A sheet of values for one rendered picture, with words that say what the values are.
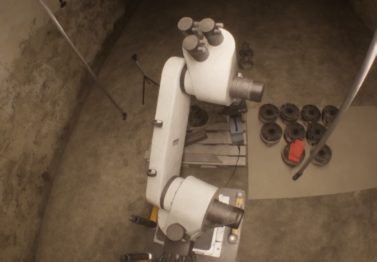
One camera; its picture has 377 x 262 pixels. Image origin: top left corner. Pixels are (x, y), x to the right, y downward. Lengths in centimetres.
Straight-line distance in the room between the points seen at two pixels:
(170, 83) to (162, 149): 39
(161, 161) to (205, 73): 58
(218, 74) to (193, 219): 85
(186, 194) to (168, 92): 61
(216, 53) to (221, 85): 16
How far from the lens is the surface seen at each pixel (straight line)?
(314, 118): 271
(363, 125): 330
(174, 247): 167
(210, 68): 105
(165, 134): 122
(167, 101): 119
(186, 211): 131
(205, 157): 245
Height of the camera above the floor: 240
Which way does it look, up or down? 55 degrees down
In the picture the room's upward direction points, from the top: 22 degrees counter-clockwise
